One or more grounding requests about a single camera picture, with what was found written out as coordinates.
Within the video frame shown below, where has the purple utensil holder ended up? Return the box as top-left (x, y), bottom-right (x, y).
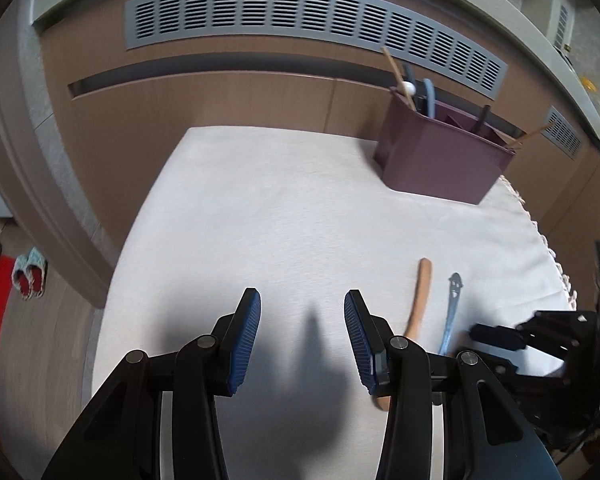
top-left (373, 87), bottom-right (516, 206)

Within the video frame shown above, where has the metal spoon with smiley face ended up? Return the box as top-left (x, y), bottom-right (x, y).
top-left (432, 272), bottom-right (464, 407)

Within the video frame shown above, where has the patterned slipper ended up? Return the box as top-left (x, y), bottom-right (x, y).
top-left (26, 246), bottom-right (49, 297)
top-left (11, 255), bottom-right (35, 302)

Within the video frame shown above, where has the blue utensil handle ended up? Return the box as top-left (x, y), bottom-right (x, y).
top-left (422, 79), bottom-right (437, 120)

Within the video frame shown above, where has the wooden chopstick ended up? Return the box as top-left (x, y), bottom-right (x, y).
top-left (381, 46), bottom-right (417, 111)
top-left (507, 120), bottom-right (557, 150)

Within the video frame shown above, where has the white tablecloth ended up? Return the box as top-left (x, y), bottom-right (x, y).
top-left (91, 126), bottom-right (579, 480)

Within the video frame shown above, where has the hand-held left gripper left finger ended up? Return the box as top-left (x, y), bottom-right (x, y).
top-left (40, 287), bottom-right (262, 480)

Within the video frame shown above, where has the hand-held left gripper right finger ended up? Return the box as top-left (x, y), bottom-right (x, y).
top-left (343, 289), bottom-right (563, 480)

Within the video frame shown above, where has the wooden spoon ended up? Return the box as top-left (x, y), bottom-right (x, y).
top-left (370, 258), bottom-right (433, 412)

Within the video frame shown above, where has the small grey vent grille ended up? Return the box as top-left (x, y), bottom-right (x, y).
top-left (540, 106), bottom-right (584, 161)

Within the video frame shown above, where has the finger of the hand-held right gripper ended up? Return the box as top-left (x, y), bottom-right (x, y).
top-left (469, 310), bottom-right (600, 361)
top-left (482, 355), bottom-right (573, 398)

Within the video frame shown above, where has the long grey vent grille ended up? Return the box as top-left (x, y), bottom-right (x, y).
top-left (124, 0), bottom-right (509, 101)

